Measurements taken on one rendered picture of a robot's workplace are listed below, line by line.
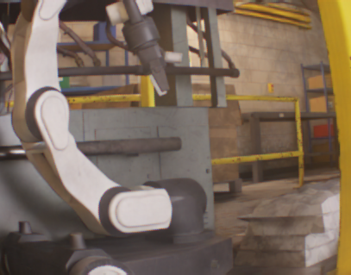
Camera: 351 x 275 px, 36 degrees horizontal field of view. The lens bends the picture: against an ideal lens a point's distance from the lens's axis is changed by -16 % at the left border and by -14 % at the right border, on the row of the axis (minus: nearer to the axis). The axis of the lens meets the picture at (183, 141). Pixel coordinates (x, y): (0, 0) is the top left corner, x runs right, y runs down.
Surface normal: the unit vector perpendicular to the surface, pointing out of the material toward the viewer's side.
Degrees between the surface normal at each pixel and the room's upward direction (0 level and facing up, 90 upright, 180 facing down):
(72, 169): 113
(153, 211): 90
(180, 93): 90
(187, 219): 90
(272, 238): 65
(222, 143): 90
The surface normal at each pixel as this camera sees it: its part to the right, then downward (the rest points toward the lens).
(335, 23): -0.80, 0.04
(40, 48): 0.69, 0.35
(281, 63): 0.59, -0.06
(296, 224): -0.67, -0.40
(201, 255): 0.84, -0.07
